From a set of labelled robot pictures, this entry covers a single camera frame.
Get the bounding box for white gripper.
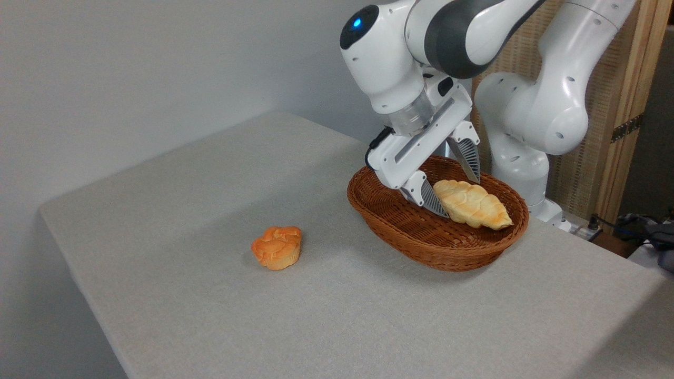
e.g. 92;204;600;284
366;75;481;218

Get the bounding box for braided golden bread loaf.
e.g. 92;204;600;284
433;179;514;231

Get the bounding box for orange muffin shaped bread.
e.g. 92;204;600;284
251;226;302;271

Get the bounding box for brown wicker basket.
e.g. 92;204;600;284
347;154;530;272

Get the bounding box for brown wooden block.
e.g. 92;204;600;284
591;232;640;259

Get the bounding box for dark metal hinge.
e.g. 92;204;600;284
611;113;644;144

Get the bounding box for dark blue bundle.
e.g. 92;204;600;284
617;212;659;237

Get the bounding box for white side table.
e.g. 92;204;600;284
628;245;674;280

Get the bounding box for grey bag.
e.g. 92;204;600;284
647;221;674;273

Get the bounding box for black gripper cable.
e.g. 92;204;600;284
365;126;395;170

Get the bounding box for woven screen with wooden frame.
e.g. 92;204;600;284
470;0;674;224

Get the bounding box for black plug with cable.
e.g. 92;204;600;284
588;213;674;248

